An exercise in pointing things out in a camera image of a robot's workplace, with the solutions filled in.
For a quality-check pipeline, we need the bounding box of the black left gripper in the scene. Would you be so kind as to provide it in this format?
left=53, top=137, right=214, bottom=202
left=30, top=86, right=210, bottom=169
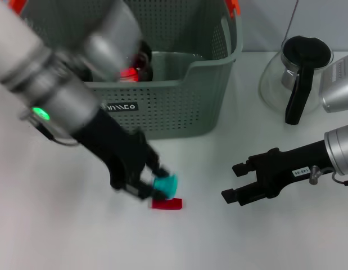
left=74, top=109, right=172, bottom=201

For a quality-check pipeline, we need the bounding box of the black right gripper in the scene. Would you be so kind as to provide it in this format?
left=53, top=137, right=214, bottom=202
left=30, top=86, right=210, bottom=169
left=220, top=139, right=337, bottom=207

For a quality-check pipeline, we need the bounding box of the teal square toy plate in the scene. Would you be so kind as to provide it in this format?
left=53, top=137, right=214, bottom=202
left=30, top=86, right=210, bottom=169
left=152, top=173, right=179, bottom=199

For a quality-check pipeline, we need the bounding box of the dark red long toy brick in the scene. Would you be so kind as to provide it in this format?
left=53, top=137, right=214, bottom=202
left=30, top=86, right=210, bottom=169
left=151, top=197, right=183, bottom=211

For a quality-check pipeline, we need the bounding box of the glass teacup with black sleeve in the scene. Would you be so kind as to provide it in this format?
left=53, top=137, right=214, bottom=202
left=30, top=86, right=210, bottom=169
left=119, top=42, right=154, bottom=83

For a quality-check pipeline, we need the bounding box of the grey-green perforated plastic storage bin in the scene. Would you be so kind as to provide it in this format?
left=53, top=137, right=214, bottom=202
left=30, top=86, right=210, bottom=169
left=10, top=0, right=245, bottom=141

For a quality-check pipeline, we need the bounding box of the right arm connector cable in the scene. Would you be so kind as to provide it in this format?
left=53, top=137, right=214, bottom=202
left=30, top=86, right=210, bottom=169
left=309, top=165, right=348, bottom=188

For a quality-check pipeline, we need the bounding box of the arm connector cable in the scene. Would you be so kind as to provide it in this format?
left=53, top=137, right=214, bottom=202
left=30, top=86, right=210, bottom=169
left=309, top=165, right=348, bottom=188
left=20, top=109, right=79, bottom=147

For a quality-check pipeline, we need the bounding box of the left arm connector cable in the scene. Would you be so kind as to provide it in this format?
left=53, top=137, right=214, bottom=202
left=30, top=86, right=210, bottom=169
left=20, top=109, right=79, bottom=147

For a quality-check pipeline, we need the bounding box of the glass teapot with black handle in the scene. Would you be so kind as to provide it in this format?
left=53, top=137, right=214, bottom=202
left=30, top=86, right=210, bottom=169
left=258, top=35, right=335, bottom=125

